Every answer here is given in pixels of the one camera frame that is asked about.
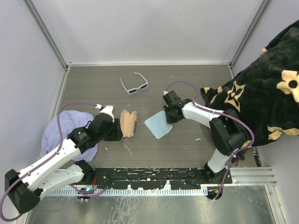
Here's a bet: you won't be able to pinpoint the light blue cleaning cloth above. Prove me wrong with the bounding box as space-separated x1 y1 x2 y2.
144 111 173 139

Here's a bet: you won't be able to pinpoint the flag print glasses case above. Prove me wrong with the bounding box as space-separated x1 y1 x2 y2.
120 110 137 138

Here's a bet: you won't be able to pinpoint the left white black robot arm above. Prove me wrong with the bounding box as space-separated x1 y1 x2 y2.
0 112 122 214

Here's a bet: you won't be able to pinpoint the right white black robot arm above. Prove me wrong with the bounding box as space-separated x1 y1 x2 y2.
163 91 252 184

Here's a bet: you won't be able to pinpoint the white rectangular sunglasses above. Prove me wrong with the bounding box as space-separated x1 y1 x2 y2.
120 72 149 95

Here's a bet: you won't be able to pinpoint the lavender crumpled cloth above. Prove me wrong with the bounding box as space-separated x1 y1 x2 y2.
40 110 98 162

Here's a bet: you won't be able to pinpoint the black floral plush blanket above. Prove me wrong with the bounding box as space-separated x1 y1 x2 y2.
200 21 299 147

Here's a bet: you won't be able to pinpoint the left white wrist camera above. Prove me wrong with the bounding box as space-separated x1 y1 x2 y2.
95 104 114 120

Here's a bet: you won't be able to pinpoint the black paint-splattered base plate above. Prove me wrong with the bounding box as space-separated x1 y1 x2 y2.
79 168 225 190

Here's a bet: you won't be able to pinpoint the slotted white cable duct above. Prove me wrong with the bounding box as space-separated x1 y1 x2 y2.
49 186 208 196

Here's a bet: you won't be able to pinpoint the aluminium front rail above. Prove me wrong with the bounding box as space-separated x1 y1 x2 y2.
230 167 277 186

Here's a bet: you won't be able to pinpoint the left aluminium frame post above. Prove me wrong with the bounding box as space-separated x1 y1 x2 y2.
24 0 71 70

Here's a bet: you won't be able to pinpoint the aluminium frame post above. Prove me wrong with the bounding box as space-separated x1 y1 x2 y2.
228 0 271 69
24 0 71 70

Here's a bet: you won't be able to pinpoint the right aluminium frame post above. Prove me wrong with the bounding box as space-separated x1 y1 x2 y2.
228 0 271 69

